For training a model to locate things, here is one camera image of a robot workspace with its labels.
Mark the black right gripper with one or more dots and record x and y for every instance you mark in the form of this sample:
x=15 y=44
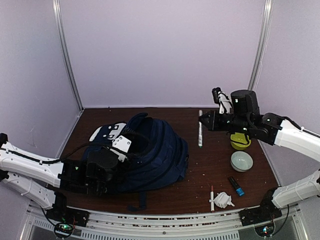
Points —
x=212 y=124

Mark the grey marker pen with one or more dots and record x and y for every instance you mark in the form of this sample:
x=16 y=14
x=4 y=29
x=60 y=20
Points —
x=200 y=134

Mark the navy blue student backpack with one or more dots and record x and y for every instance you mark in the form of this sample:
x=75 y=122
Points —
x=157 y=157

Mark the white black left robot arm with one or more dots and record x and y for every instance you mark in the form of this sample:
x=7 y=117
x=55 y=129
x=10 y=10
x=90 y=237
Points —
x=23 y=171

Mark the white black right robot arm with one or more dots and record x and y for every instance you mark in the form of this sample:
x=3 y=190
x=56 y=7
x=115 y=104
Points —
x=240 y=113

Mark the yellow green bowl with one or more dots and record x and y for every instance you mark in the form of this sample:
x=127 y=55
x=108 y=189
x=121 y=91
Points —
x=239 y=141

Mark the pale blue ceramic bowl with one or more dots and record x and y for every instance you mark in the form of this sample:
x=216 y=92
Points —
x=241 y=161

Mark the white red-capped pen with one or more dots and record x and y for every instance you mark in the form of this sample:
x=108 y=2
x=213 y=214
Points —
x=211 y=200

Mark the black blue marker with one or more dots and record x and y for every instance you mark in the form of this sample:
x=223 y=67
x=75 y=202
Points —
x=236 y=186

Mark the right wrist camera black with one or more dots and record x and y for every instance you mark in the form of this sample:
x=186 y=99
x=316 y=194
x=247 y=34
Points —
x=222 y=100

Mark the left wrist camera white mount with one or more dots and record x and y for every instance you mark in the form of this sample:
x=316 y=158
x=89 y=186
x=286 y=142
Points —
x=121 y=146

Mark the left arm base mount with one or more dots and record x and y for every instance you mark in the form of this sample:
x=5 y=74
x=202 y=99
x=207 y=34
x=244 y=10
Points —
x=63 y=218

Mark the aluminium front rail frame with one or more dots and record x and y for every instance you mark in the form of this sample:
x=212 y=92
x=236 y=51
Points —
x=225 y=225

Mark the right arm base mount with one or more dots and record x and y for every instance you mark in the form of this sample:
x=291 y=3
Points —
x=263 y=216

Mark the right aluminium corner post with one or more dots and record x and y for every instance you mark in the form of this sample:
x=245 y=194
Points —
x=262 y=44

